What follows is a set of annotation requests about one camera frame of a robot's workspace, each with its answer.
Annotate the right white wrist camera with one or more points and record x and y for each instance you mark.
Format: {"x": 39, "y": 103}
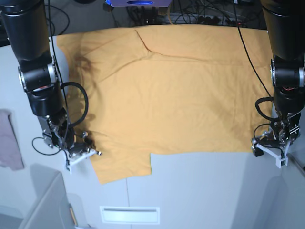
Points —
{"x": 77, "y": 158}

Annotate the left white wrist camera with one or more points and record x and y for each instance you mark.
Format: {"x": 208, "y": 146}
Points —
{"x": 279, "y": 153}

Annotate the grey bin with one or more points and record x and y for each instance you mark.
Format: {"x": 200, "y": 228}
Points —
{"x": 51, "y": 210}
{"x": 292, "y": 196}

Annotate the yellow T-shirt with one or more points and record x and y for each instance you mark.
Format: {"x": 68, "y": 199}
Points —
{"x": 167, "y": 89}

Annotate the grey left bin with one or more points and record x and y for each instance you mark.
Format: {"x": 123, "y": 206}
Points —
{"x": 51, "y": 210}

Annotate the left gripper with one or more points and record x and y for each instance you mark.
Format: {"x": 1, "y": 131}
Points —
{"x": 280, "y": 132}

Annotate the white table slot plate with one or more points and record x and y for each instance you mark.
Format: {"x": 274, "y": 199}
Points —
{"x": 130, "y": 215}

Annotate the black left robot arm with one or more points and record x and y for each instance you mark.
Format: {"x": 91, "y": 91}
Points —
{"x": 285, "y": 23}

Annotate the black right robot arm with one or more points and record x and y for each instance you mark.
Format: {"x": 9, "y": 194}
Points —
{"x": 26, "y": 27}

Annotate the pencil in bin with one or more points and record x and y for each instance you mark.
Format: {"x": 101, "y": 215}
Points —
{"x": 73, "y": 216}

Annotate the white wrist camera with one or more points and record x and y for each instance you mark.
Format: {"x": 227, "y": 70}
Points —
{"x": 279, "y": 153}
{"x": 77, "y": 158}

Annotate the grey right bin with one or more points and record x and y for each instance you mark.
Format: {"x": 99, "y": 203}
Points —
{"x": 292, "y": 196}

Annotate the pink folded cloth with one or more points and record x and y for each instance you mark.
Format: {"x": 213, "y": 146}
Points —
{"x": 10, "y": 155}

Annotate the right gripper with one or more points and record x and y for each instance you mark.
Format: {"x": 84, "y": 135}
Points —
{"x": 58, "y": 132}

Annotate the purple blue box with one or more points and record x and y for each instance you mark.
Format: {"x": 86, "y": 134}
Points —
{"x": 145, "y": 3}

